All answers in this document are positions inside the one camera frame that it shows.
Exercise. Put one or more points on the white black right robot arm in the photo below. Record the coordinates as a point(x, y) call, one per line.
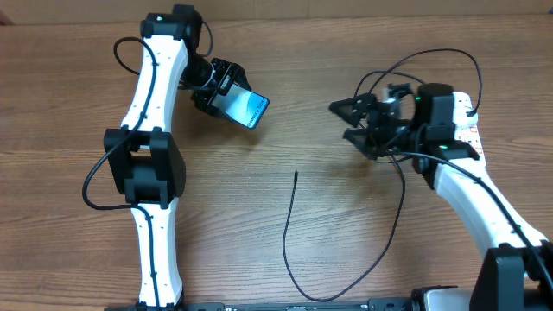
point(435, 127)

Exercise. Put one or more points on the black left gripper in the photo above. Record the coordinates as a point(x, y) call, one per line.
point(230, 72)

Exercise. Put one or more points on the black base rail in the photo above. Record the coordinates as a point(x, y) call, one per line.
point(374, 304)

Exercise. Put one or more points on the white charger plug adapter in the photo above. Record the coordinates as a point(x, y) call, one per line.
point(463, 116)

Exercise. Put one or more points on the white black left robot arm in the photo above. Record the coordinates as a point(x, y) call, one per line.
point(145, 162)

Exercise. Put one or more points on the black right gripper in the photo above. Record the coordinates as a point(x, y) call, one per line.
point(371, 147)

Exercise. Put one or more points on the Samsung Galaxy smartphone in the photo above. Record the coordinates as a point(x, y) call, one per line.
point(242, 106)

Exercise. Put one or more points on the white power strip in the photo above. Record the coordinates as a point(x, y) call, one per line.
point(466, 129)

